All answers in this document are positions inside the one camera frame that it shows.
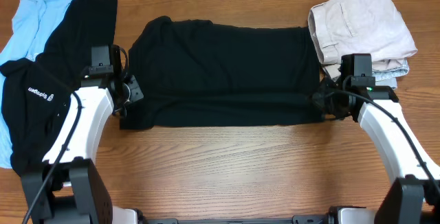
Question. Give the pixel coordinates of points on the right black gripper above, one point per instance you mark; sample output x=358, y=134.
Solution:
x=320, y=97

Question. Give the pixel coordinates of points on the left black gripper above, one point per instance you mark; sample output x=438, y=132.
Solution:
x=134, y=91

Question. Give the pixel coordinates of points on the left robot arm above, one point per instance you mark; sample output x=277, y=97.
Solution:
x=65, y=187

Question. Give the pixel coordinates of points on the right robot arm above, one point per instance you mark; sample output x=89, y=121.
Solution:
x=414, y=193

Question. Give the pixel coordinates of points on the folded light blue jeans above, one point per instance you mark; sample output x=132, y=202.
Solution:
x=385, y=72

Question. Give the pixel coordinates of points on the folded beige shorts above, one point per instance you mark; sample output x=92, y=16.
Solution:
x=375, y=27

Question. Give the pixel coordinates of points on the black t-shirt with logo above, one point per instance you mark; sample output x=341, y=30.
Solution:
x=37, y=93

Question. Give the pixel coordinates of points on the light blue t-shirt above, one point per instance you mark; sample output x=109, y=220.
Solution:
x=32, y=25

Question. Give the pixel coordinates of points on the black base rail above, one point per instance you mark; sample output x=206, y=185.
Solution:
x=297, y=219

